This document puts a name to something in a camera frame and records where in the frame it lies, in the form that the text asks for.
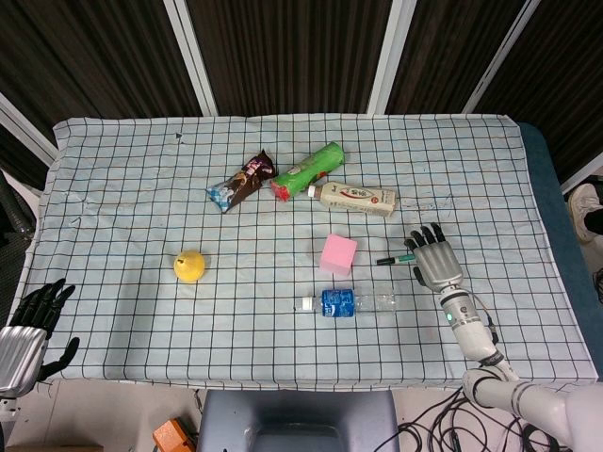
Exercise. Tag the orange box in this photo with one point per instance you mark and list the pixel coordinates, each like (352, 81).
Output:
(172, 435)

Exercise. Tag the yellow pear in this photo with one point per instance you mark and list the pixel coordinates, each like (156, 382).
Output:
(189, 267)

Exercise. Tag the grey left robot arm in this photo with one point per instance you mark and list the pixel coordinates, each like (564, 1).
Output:
(5, 405)

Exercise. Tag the pink foam cube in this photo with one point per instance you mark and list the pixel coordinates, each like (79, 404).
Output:
(338, 254)

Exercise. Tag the white partition frame post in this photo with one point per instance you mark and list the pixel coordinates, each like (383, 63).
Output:
(391, 56)
(501, 56)
(26, 127)
(193, 56)

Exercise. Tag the white sneaker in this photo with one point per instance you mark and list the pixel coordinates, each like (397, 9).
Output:
(586, 212)

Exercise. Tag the green white marker pen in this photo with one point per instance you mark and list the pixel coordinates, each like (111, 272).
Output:
(398, 258)

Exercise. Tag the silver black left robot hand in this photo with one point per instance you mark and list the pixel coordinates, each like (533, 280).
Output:
(21, 350)

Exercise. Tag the green chips can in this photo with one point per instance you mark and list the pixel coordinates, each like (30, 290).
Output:
(308, 172)

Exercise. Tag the beige milk tea bottle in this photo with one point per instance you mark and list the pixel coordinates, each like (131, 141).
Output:
(358, 198)

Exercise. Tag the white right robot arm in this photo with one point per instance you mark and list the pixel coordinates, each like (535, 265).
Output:
(471, 329)

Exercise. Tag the clear blue label water bottle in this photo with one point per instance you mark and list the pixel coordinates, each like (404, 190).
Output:
(337, 302)

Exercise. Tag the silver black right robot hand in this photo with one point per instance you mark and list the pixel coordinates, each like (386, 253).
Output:
(438, 263)

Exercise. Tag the brown snack bag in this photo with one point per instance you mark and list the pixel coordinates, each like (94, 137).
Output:
(240, 181)

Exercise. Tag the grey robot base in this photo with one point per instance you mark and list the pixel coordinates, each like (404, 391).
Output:
(297, 419)

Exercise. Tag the white black grid tablecloth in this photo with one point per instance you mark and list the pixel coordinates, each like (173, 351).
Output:
(141, 235)

